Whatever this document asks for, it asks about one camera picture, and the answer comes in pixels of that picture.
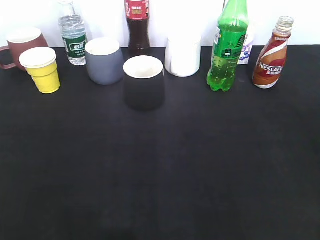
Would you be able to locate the brown nescafe coffee bottle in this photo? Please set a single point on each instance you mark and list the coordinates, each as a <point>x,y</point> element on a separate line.
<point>272,58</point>

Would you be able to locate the dark red ceramic mug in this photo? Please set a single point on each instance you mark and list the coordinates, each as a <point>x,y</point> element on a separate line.
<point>21,40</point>

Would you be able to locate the black ceramic mug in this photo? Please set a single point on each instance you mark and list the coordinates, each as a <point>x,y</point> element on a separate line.
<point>144,85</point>

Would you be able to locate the white ceramic mug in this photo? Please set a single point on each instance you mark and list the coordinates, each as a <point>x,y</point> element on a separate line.
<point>183,54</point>

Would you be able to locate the grey ceramic mug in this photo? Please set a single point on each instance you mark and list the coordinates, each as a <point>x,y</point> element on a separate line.
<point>104,61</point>

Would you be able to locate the green sprite bottle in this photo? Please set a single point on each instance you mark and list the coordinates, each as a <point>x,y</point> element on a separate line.
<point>230,34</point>

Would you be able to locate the white blueberry milk carton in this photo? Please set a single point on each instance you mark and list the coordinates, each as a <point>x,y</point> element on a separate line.
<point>248,45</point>

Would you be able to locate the cola bottle red label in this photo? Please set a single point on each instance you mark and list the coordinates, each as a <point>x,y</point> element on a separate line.
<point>137,18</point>

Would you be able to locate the clear water bottle green label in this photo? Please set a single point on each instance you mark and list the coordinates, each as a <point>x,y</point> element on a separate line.
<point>73,33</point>

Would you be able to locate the yellow paper cup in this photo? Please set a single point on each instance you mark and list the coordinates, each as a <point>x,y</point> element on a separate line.
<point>40,63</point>

